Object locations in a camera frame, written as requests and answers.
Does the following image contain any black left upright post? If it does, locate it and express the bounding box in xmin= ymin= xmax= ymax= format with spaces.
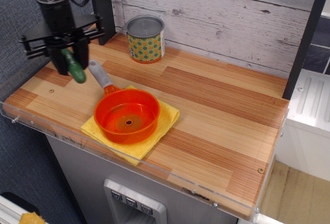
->
xmin=92 ymin=0 xmax=116 ymax=45

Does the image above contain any orange pan with grey handle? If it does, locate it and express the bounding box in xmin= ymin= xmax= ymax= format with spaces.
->
xmin=88 ymin=60 xmax=160 ymax=144

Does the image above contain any silver dispenser button panel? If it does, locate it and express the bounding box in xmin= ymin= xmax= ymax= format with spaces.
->
xmin=104 ymin=179 xmax=168 ymax=223

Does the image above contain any yellow object at corner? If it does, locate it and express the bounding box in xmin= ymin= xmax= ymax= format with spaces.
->
xmin=19 ymin=212 xmax=46 ymax=224

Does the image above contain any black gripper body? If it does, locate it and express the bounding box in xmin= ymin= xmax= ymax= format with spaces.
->
xmin=19 ymin=0 xmax=105 ymax=58

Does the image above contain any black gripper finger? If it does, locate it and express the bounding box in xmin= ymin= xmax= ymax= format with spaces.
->
xmin=73 ymin=38 xmax=89 ymax=70
xmin=47 ymin=48 xmax=68 ymax=76

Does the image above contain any yellow folded cloth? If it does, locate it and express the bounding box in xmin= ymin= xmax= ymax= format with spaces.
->
xmin=81 ymin=85 xmax=179 ymax=166

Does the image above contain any grey toy fridge cabinet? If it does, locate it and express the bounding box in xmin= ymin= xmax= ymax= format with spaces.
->
xmin=47 ymin=135 xmax=238 ymax=223

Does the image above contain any green toy cucumber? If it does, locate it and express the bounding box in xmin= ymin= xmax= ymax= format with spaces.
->
xmin=61 ymin=49 xmax=86 ymax=84

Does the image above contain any black right upright post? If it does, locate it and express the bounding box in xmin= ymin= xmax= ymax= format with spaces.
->
xmin=282 ymin=0 xmax=326 ymax=100

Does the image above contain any black upright post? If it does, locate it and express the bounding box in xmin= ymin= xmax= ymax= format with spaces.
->
xmin=92 ymin=0 xmax=116 ymax=45
xmin=282 ymin=0 xmax=326 ymax=100

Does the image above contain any clear acrylic front guard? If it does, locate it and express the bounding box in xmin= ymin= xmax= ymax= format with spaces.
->
xmin=1 ymin=103 xmax=275 ymax=223

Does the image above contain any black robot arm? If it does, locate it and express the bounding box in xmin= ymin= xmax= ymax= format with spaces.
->
xmin=20 ymin=0 xmax=104 ymax=83

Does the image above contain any patterned tin can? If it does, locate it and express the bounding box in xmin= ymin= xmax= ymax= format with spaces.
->
xmin=123 ymin=15 xmax=165 ymax=64

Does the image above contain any white toy sink unit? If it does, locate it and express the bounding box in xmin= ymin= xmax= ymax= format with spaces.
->
xmin=275 ymin=70 xmax=329 ymax=181

